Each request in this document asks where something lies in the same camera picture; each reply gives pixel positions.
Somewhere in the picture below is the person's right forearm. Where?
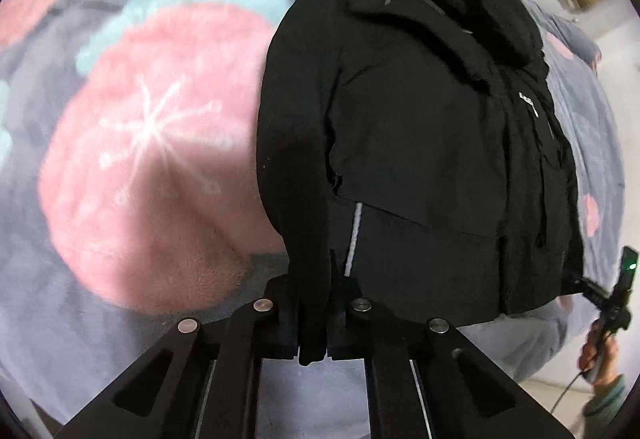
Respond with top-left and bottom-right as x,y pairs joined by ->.
581,373 -> 632,421

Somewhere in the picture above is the person's right hand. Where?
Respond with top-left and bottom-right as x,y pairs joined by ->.
577,319 -> 623,386

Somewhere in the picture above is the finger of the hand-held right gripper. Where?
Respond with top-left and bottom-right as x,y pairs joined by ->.
574,275 -> 612,311

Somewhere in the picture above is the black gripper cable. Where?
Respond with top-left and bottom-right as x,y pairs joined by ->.
547,369 -> 590,417

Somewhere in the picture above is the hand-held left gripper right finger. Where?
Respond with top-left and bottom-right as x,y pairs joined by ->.
327,276 -> 577,439

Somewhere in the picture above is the black hooded jacket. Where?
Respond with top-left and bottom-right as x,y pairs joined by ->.
256,0 -> 587,367

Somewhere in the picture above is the grey floral blanket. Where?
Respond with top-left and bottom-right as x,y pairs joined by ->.
0,0 -> 627,439

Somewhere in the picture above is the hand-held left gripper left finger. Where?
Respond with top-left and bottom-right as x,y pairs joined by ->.
52,274 -> 302,439

